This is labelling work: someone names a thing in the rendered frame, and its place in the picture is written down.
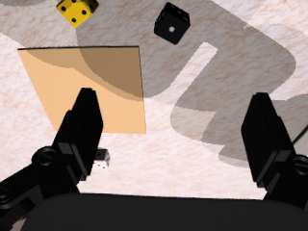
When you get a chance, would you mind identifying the yellow die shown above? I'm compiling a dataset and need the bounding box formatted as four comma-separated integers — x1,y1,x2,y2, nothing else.
56,0,99,27

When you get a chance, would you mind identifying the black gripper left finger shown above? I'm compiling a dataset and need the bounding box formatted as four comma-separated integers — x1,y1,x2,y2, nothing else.
0,88,104,231

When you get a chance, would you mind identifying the white die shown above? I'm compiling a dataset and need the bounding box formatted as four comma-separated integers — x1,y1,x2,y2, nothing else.
93,149,111,169

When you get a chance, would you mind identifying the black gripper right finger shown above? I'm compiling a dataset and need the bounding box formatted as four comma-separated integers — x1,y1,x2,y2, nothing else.
241,92,308,212

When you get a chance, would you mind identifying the tan flat mat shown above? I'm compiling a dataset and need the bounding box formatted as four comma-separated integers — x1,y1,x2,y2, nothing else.
17,45,146,134

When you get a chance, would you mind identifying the black die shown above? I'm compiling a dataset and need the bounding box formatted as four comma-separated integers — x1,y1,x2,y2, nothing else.
154,2,191,45

